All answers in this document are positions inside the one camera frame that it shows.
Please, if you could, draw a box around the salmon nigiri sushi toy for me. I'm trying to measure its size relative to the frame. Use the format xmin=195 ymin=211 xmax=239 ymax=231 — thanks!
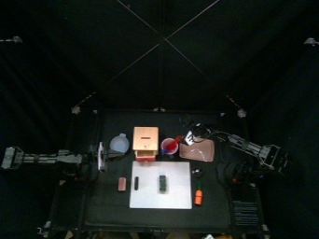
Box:
xmin=118 ymin=176 xmax=128 ymax=192

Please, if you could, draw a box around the dark green sushi roll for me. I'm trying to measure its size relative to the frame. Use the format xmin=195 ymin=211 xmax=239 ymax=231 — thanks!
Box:
xmin=158 ymin=175 xmax=168 ymax=193

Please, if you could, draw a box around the white cutting board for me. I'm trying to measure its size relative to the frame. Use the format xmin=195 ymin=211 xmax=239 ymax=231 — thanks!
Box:
xmin=128 ymin=161 xmax=195 ymax=210

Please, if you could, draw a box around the pale plastic bowl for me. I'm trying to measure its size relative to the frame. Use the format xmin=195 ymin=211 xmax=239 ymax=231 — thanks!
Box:
xmin=108 ymin=133 xmax=131 ymax=155

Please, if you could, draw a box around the red plastic cup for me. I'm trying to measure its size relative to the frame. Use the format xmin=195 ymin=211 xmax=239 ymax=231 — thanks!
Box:
xmin=159 ymin=137 xmax=180 ymax=156

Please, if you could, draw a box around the wooden box with red drawer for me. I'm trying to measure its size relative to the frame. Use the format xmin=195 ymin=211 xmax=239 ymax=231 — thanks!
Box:
xmin=132 ymin=126 xmax=160 ymax=162

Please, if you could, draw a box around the white printed label sticker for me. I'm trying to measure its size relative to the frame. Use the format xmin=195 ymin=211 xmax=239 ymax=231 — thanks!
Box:
xmin=231 ymin=200 xmax=261 ymax=227

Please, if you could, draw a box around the thin diagonal brace cord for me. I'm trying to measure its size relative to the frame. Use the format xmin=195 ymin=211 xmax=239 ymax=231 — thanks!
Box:
xmin=76 ymin=0 xmax=222 ymax=108
xmin=115 ymin=0 xmax=245 ymax=113

